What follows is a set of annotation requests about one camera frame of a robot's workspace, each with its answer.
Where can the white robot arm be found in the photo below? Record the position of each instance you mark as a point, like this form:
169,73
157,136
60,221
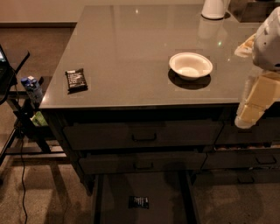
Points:
266,50

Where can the open bottom left drawer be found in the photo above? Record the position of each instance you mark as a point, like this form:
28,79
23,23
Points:
170,194

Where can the dark snack bar on counter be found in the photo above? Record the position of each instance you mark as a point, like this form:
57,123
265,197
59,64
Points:
76,80

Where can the black side table stand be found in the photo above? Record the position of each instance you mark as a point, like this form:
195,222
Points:
22,108

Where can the blue rxbar blueberry wrapper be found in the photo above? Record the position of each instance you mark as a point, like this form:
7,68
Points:
138,202

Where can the green packet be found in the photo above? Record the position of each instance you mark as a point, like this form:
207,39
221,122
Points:
38,120

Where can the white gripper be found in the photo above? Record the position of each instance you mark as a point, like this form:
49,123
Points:
268,48

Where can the middle left drawer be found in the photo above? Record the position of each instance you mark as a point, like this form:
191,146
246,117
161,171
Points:
142,162

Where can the white kettle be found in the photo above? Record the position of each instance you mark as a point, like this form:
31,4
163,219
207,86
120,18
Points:
214,9

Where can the bottom right drawer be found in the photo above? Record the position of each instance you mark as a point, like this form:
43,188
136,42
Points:
213,178

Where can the white bowl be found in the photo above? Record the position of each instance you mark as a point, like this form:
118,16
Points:
190,66

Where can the top left drawer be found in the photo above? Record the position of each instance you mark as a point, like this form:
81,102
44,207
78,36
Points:
121,135

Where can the top right drawer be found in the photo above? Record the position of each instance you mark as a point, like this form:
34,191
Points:
265,131

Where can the middle right drawer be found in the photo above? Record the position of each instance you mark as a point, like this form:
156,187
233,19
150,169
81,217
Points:
238,159

